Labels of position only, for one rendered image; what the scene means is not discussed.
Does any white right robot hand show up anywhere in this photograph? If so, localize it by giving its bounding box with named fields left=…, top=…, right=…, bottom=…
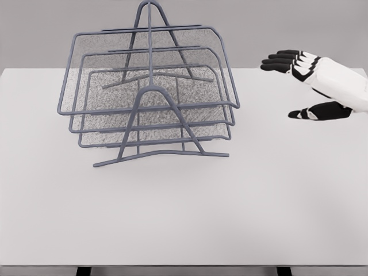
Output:
left=260, top=49, right=368, bottom=121

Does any large grey mesh tray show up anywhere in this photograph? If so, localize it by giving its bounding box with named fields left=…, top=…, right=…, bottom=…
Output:
left=57, top=25, right=241, bottom=117

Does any medium grey mesh tray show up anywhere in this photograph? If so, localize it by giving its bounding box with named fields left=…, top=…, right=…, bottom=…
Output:
left=68, top=45, right=235, bottom=135

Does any small grey mesh tray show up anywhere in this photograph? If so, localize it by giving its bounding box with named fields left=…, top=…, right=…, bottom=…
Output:
left=77, top=63, right=232, bottom=149

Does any grey wire rack stand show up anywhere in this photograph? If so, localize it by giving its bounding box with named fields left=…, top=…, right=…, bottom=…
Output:
left=93, top=0, right=230, bottom=168

